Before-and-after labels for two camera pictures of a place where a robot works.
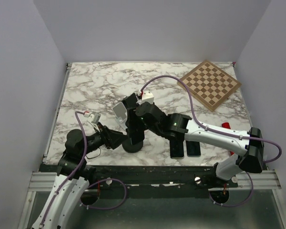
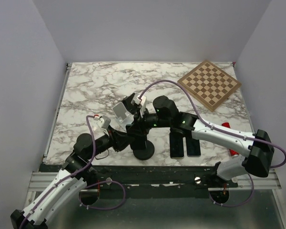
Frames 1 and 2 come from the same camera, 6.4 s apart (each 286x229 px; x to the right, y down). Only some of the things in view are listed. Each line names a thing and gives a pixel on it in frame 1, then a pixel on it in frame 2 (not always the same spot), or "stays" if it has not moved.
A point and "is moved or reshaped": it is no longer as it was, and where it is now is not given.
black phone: (177, 149) stays
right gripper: (131, 116) stays
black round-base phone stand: (135, 142) is moved or reshaped
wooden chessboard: (209, 85) stays
